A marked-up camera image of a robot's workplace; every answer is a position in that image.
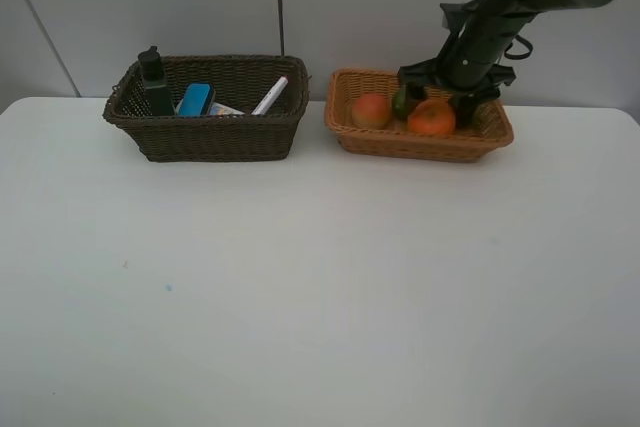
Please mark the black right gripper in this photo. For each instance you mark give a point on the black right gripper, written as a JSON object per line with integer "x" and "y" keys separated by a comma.
{"x": 466, "y": 72}

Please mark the orange tangerine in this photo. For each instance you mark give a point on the orange tangerine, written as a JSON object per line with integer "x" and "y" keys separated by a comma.
{"x": 432, "y": 117}

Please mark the red orange peach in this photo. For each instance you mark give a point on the red orange peach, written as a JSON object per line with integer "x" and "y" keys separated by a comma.
{"x": 371, "y": 111}

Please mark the white pink marker pen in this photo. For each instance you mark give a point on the white pink marker pen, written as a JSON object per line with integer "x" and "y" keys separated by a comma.
{"x": 271, "y": 97}

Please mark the white blue-capped lotion bottle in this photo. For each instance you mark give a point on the white blue-capped lotion bottle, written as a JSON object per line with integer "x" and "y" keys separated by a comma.
{"x": 218, "y": 109}

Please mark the black whiteboard eraser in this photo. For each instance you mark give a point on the black whiteboard eraser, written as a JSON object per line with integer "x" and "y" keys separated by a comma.
{"x": 196, "y": 101}

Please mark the dark green pump bottle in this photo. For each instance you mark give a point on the dark green pump bottle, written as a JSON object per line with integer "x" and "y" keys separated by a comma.
{"x": 155, "y": 83}

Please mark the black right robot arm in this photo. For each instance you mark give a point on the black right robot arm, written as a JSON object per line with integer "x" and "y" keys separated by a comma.
{"x": 481, "y": 32}

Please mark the orange wicker basket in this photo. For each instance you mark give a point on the orange wicker basket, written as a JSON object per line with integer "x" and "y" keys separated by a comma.
{"x": 490, "y": 128}

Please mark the dark brown wicker basket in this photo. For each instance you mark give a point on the dark brown wicker basket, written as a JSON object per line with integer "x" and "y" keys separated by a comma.
{"x": 240, "y": 82}

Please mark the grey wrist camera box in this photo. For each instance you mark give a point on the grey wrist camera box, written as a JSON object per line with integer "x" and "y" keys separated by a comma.
{"x": 454, "y": 16}

